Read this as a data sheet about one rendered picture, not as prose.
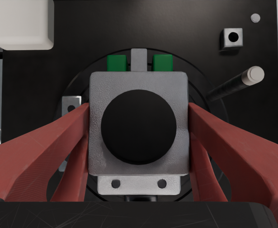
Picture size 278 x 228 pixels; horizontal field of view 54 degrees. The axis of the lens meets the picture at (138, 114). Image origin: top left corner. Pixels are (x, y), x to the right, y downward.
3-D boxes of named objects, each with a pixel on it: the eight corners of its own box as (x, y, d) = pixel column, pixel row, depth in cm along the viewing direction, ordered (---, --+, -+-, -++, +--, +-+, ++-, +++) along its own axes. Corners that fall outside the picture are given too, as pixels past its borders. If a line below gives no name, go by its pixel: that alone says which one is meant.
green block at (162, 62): (165, 86, 21) (173, 73, 16) (150, 87, 21) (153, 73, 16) (165, 71, 21) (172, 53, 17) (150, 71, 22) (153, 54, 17)
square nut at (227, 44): (239, 49, 24) (243, 46, 23) (220, 50, 24) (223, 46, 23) (238, 31, 24) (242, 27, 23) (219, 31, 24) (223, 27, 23)
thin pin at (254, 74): (216, 101, 21) (265, 82, 13) (205, 101, 21) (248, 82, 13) (215, 91, 21) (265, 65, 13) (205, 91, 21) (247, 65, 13)
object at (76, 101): (86, 123, 21) (81, 122, 20) (66, 123, 21) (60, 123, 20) (86, 97, 21) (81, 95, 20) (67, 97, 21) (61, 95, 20)
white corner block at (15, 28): (60, 55, 26) (45, 41, 22) (12, 56, 26) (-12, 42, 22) (61, 7, 26) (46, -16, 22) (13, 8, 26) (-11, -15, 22)
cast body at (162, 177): (174, 188, 17) (197, 211, 10) (103, 188, 17) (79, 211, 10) (171, 59, 18) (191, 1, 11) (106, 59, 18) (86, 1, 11)
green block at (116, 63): (129, 87, 21) (126, 73, 16) (114, 87, 21) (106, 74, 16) (129, 72, 22) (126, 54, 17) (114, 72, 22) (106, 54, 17)
